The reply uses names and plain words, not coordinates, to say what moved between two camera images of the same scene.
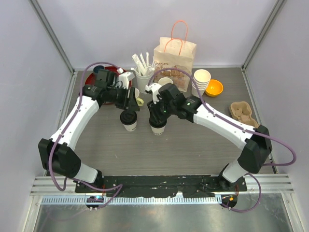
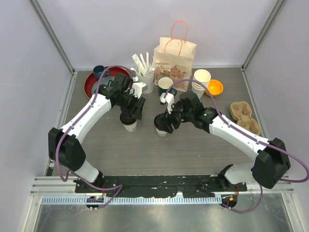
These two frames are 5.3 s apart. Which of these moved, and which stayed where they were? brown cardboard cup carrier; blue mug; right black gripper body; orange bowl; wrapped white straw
Moved: right black gripper body
Stayed: wrapped white straw; blue mug; orange bowl; brown cardboard cup carrier
